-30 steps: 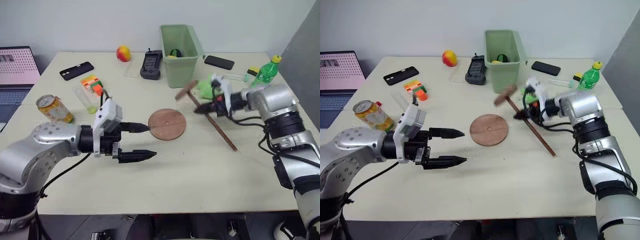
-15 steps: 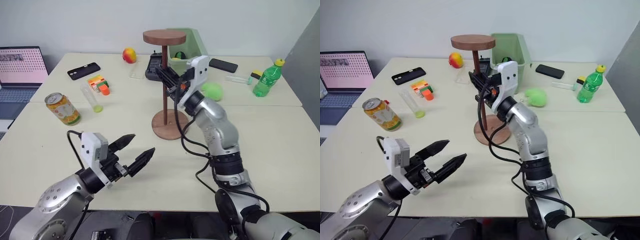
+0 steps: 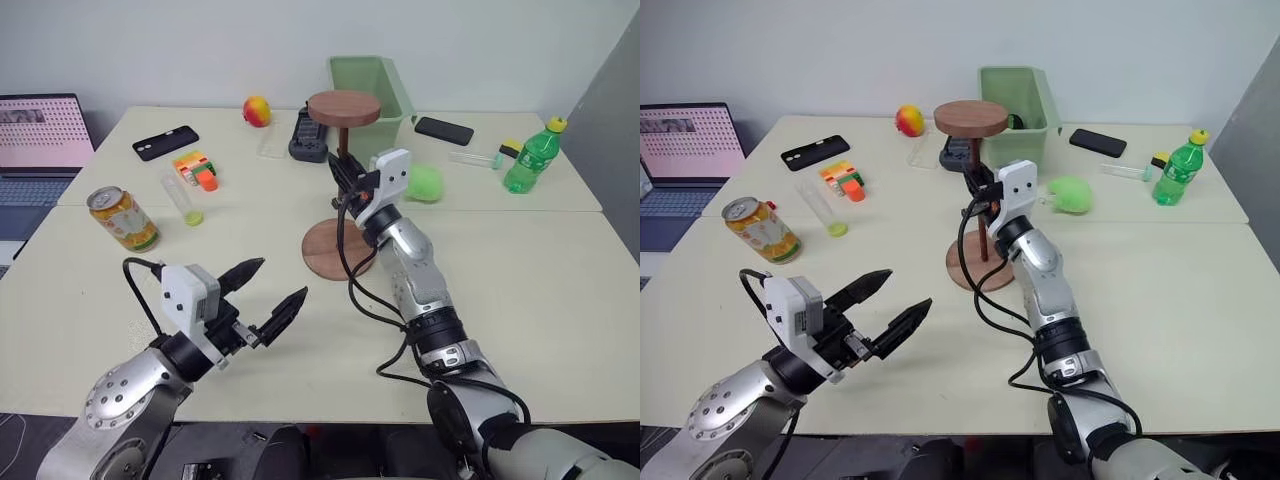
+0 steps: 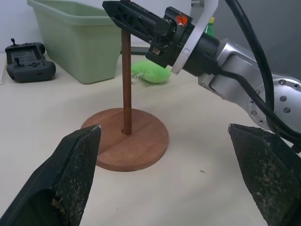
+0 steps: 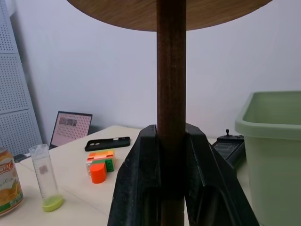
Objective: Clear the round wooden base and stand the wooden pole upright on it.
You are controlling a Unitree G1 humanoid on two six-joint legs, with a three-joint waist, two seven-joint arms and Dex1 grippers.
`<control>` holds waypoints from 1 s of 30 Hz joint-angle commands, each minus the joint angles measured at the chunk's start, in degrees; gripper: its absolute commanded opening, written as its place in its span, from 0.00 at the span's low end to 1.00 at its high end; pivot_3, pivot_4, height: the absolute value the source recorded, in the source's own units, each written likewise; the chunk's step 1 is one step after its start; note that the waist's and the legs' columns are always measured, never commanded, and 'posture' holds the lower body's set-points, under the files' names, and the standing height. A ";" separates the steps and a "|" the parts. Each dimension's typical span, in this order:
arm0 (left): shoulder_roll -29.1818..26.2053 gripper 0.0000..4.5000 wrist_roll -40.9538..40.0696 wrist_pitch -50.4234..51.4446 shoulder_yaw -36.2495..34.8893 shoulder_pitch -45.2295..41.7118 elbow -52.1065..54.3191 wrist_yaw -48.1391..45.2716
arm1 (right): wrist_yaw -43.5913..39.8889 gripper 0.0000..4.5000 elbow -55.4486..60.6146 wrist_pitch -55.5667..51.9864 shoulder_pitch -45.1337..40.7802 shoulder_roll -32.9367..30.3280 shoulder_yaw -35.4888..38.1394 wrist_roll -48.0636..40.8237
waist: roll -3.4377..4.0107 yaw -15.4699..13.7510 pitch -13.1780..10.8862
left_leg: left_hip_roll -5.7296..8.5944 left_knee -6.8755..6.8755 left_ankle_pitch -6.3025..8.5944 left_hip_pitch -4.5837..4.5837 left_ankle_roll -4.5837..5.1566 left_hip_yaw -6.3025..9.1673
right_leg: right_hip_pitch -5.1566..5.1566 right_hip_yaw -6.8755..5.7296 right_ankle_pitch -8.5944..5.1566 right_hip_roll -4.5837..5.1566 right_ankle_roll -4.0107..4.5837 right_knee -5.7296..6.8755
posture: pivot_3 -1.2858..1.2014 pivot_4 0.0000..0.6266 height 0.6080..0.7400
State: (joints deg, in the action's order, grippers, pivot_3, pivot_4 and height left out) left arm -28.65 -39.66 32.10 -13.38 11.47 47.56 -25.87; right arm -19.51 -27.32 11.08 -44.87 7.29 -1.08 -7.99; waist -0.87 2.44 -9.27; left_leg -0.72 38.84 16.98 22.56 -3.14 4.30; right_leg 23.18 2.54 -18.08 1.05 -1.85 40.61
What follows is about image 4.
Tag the bright green fluffy sponge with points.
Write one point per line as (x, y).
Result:
(152, 71)

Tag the black handheld remote controller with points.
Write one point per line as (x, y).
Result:
(28, 63)

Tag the light green plastic bin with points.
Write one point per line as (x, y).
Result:
(77, 44)

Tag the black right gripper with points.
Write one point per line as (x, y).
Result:
(174, 44)

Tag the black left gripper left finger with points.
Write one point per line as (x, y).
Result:
(70, 169)

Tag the brown wooden pole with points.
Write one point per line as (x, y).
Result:
(127, 82)

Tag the round wooden base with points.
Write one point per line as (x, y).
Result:
(141, 146)

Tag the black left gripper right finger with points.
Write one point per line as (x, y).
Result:
(270, 174)

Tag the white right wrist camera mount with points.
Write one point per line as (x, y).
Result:
(195, 35)

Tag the green bottle with yellow cap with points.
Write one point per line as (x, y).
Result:
(210, 29)

